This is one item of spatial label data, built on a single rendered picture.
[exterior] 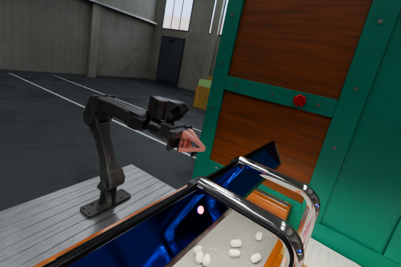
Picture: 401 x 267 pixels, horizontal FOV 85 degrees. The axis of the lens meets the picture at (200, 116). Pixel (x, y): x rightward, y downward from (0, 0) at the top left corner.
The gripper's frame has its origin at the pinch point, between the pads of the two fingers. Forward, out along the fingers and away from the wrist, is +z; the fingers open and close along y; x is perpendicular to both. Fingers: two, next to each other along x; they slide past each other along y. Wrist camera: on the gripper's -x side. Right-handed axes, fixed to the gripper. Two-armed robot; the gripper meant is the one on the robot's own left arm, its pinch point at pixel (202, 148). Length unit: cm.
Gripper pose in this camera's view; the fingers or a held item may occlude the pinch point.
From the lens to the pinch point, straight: 64.6
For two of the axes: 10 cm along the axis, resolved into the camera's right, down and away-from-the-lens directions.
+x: -2.2, 9.4, 2.4
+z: 8.3, 3.2, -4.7
